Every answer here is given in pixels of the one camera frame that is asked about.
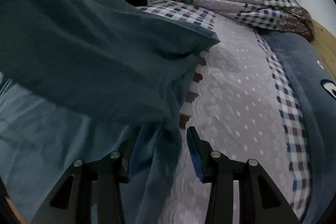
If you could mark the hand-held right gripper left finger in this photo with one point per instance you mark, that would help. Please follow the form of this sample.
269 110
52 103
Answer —
134 161

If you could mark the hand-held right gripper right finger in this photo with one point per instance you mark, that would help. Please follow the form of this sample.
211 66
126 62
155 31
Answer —
195 158

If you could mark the teal blue shirt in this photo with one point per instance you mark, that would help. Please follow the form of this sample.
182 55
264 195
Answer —
92 56

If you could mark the checked bed sheet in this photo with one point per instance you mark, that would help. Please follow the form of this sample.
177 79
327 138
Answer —
236 95

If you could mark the blue plush pillow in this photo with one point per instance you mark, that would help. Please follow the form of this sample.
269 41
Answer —
302 69

